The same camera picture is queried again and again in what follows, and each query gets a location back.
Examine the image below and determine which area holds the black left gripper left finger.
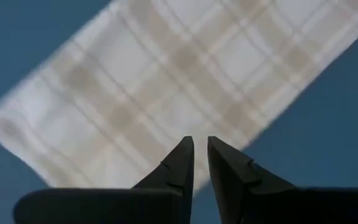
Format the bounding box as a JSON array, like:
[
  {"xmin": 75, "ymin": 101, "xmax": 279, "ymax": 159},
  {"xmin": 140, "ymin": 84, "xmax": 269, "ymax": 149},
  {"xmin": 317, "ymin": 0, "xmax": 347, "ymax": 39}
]
[{"xmin": 12, "ymin": 135, "xmax": 196, "ymax": 224}]

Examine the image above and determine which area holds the white brown plaid towel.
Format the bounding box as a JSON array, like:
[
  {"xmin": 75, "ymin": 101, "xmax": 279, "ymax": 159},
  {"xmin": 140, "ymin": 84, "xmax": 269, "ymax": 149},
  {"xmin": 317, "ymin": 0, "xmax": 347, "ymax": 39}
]
[{"xmin": 0, "ymin": 0, "xmax": 358, "ymax": 191}]

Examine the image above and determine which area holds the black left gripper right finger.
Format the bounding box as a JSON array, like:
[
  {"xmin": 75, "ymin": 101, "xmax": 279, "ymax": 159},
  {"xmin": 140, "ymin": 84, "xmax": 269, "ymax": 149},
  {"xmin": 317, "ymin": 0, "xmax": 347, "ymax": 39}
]
[{"xmin": 207, "ymin": 135, "xmax": 358, "ymax": 224}]

